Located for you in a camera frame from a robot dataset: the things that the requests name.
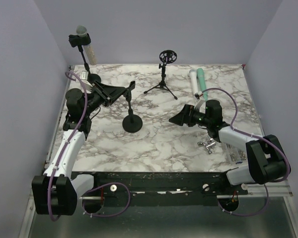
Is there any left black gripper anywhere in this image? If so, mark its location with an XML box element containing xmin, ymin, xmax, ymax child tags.
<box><xmin>83</xmin><ymin>81</ymin><xmax>126</xmax><ymax>117</ymax></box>

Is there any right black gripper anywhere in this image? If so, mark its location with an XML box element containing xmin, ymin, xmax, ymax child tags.
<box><xmin>169</xmin><ymin>104</ymin><xmax>212</xmax><ymax>127</ymax></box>

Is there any white microphone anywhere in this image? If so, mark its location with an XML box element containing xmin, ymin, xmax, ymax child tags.
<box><xmin>189</xmin><ymin>69</ymin><xmax>199</xmax><ymax>96</ymax></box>

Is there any mint green microphone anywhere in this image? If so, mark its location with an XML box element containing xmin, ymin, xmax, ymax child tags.
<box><xmin>197</xmin><ymin>68</ymin><xmax>208</xmax><ymax>101</ymax></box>

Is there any black tripod shock mount stand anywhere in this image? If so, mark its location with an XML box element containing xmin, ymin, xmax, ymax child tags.
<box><xmin>144</xmin><ymin>50</ymin><xmax>178</xmax><ymax>100</ymax></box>

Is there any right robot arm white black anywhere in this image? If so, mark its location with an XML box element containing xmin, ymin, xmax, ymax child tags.
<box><xmin>169</xmin><ymin>100</ymin><xmax>290</xmax><ymax>194</ymax></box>

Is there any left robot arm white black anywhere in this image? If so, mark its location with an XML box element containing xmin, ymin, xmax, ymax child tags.
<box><xmin>32</xmin><ymin>83</ymin><xmax>129</xmax><ymax>219</ymax></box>

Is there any black round base clip stand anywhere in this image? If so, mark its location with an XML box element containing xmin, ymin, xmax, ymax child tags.
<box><xmin>69</xmin><ymin>35</ymin><xmax>101</xmax><ymax>85</ymax></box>

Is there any glitter silver mesh microphone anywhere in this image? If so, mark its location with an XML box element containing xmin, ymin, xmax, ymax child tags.
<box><xmin>76</xmin><ymin>25</ymin><xmax>97</xmax><ymax>65</ymax></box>

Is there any chrome faucet fitting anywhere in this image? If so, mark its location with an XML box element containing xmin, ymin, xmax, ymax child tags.
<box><xmin>197</xmin><ymin>138</ymin><xmax>216</xmax><ymax>154</ymax></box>

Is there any clear screw organizer box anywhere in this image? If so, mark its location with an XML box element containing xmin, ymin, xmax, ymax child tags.
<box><xmin>226</xmin><ymin>144</ymin><xmax>247</xmax><ymax>165</ymax></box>

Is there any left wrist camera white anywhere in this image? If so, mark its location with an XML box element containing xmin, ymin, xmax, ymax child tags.
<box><xmin>80</xmin><ymin>71</ymin><xmax>92</xmax><ymax>92</ymax></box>

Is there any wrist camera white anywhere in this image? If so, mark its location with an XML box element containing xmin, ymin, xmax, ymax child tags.
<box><xmin>194</xmin><ymin>92</ymin><xmax>205</xmax><ymax>111</ymax></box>
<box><xmin>80</xmin><ymin>71</ymin><xmax>92</xmax><ymax>92</ymax></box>

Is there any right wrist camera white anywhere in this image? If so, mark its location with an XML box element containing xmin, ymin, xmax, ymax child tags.
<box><xmin>194</xmin><ymin>92</ymin><xmax>205</xmax><ymax>111</ymax></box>

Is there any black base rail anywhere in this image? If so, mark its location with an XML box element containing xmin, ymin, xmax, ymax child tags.
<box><xmin>41</xmin><ymin>170</ymin><xmax>249</xmax><ymax>208</ymax></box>

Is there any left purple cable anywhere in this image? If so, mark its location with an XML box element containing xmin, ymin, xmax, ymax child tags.
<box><xmin>47</xmin><ymin>71</ymin><xmax>131</xmax><ymax>222</ymax></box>

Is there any purple cable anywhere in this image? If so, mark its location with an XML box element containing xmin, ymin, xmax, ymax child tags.
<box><xmin>47</xmin><ymin>71</ymin><xmax>131</xmax><ymax>222</ymax></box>
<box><xmin>200</xmin><ymin>88</ymin><xmax>292</xmax><ymax>216</ymax></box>

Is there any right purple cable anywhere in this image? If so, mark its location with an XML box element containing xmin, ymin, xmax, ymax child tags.
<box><xmin>200</xmin><ymin>88</ymin><xmax>292</xmax><ymax>216</ymax></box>

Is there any aluminium extrusion frame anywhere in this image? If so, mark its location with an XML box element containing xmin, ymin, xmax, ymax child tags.
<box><xmin>18</xmin><ymin>77</ymin><xmax>72</xmax><ymax>238</ymax></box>

